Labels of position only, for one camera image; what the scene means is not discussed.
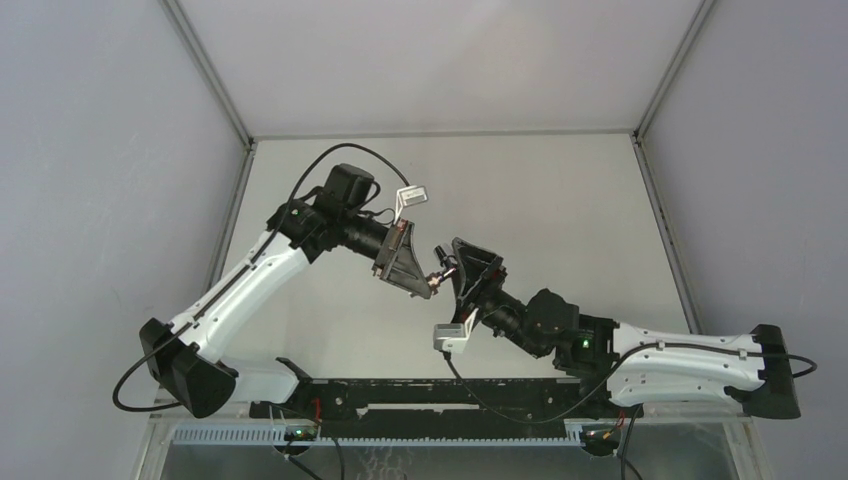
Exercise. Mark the chrome water faucet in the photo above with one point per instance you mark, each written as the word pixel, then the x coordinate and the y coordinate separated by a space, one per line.
pixel 447 260

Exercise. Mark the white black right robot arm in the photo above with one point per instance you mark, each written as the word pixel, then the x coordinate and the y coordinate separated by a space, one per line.
pixel 624 364

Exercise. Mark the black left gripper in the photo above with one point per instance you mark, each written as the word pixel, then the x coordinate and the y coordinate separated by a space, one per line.
pixel 400 268

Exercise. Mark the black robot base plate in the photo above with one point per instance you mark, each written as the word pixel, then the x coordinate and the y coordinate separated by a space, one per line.
pixel 443 409

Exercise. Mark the threaded metal pipe fitting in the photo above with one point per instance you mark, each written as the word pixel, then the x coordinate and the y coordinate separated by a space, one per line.
pixel 434 282

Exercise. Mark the aluminium frame rail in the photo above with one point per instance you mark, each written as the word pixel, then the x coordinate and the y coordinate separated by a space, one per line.
pixel 204 400

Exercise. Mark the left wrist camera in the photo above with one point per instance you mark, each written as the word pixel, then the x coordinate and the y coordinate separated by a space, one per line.
pixel 407 197

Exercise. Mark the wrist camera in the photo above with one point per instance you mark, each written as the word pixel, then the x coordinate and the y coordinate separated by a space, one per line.
pixel 453 337
pixel 407 197

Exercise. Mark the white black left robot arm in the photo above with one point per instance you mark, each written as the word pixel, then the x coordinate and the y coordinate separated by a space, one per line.
pixel 186 355

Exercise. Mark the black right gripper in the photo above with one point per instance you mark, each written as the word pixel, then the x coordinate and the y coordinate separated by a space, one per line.
pixel 479 277

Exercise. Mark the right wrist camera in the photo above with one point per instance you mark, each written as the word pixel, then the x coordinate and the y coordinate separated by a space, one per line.
pixel 453 337

